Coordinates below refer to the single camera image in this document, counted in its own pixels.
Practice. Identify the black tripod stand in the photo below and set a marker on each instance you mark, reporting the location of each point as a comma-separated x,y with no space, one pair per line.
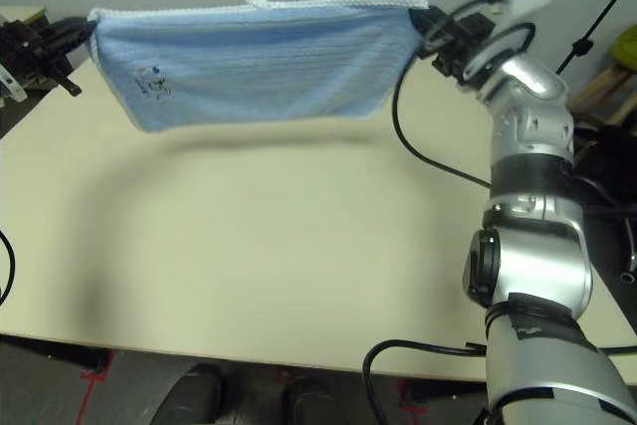
579,46

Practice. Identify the robot black foot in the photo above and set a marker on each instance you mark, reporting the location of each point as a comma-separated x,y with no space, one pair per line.
191,397
311,405

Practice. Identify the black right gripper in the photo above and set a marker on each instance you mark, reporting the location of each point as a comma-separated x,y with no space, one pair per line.
463,44

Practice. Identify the black office chair chrome base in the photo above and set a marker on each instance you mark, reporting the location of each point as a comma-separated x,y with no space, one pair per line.
612,156

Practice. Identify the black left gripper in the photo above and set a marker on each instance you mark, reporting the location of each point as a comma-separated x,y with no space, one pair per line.
25,47

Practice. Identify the robot right black foot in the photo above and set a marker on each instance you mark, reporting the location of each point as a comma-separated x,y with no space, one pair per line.
311,405

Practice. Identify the green cushion wooden stool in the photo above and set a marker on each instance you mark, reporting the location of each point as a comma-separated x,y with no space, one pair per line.
628,44

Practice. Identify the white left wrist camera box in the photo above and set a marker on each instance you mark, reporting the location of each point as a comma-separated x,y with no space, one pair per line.
10,84

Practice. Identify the blue terry towel white trim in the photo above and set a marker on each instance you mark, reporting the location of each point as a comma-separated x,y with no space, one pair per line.
259,71

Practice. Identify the robot left black foot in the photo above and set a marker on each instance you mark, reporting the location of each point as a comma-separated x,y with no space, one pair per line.
191,397

